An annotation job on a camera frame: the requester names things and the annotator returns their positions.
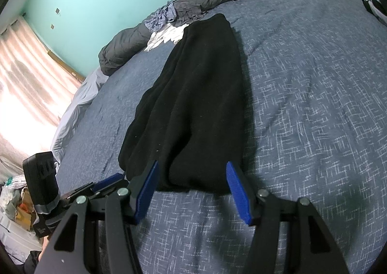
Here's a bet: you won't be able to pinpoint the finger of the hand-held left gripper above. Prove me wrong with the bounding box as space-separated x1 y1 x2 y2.
91 173 127 195
61 182 95 201

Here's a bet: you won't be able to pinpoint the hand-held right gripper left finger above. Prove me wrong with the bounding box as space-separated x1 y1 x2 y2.
35 160 160 274

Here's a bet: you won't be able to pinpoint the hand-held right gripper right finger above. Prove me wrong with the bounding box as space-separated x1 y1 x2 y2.
226 161 348 274

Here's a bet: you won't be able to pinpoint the black pants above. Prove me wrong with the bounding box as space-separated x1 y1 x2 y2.
118 13 251 196

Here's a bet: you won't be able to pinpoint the person's left forearm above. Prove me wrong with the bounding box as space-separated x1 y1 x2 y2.
22 238 52 274

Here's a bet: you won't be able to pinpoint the crumpled plastic bags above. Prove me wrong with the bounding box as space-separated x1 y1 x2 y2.
0 175 34 223

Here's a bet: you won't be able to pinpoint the cardboard box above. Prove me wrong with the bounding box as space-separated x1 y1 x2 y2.
15 189 35 230

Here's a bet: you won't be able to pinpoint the white storage box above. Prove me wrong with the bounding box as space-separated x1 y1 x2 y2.
0 210 43 250

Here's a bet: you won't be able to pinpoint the light grey bed sheet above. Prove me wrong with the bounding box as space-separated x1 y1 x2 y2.
50 67 109 162

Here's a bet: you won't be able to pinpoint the pink curtain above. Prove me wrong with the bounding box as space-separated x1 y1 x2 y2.
0 15 85 178

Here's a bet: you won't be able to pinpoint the blue patterned bed cover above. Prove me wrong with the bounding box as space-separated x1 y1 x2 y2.
56 0 387 274

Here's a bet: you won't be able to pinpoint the white crumpled garment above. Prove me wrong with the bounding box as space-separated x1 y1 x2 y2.
144 23 189 52

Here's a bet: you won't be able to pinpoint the blue-grey crumpled garment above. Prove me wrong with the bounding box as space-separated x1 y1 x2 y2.
144 1 177 32

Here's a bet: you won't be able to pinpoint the dark grey crumpled garment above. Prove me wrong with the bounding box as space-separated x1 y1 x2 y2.
171 0 209 28

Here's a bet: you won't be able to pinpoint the black white striped garment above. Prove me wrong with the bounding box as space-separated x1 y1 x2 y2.
361 0 387 25

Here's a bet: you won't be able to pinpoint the wooden window frame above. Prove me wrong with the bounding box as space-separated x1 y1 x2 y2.
47 50 85 82

